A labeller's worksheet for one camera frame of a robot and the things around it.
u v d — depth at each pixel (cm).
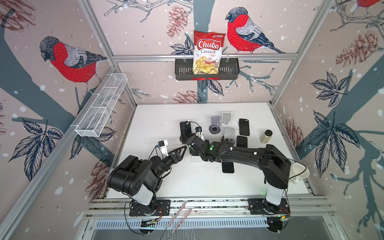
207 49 83
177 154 74
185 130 92
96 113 74
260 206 73
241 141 98
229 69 95
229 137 93
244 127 107
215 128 104
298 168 82
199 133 76
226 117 101
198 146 64
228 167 88
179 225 69
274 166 46
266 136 92
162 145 78
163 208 73
